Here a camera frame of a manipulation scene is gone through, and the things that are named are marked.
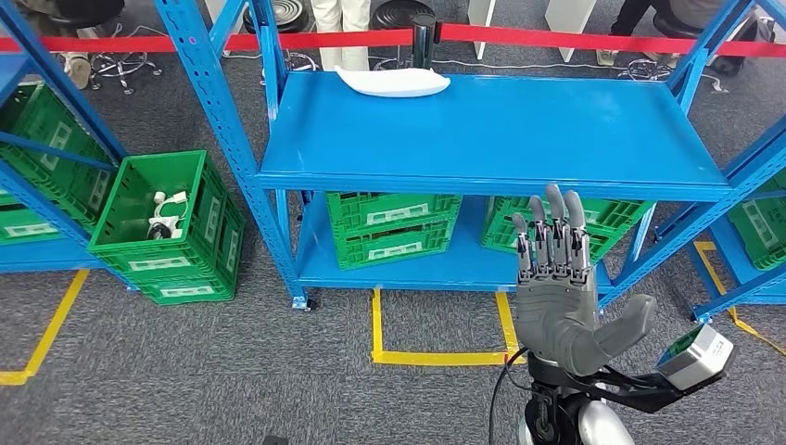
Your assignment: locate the person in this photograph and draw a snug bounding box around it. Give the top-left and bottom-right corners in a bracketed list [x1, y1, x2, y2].
[595, 0, 776, 78]
[311, 0, 374, 72]
[12, 0, 128, 92]

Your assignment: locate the white plastic panel part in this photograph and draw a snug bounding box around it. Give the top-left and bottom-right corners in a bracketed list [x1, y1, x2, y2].
[334, 65, 451, 99]

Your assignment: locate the blue metal shelf rack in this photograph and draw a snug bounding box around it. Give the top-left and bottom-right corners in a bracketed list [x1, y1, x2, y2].
[653, 209, 786, 324]
[153, 0, 786, 312]
[0, 0, 136, 291]

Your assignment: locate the green open plastic crate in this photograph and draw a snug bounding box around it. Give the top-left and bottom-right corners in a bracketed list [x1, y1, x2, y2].
[87, 150, 246, 284]

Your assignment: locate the white adapter box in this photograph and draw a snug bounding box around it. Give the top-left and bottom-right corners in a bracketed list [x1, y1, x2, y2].
[146, 216, 185, 241]

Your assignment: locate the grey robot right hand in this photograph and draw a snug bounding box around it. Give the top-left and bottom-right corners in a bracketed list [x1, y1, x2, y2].
[513, 184, 658, 377]

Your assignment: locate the black stanchion post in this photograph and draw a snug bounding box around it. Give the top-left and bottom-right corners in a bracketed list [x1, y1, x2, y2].
[411, 13, 442, 70]

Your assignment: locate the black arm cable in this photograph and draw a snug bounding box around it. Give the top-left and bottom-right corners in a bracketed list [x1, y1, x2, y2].
[488, 348, 529, 445]

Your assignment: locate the white plug cable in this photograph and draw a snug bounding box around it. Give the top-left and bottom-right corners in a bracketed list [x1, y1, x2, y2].
[151, 190, 189, 221]

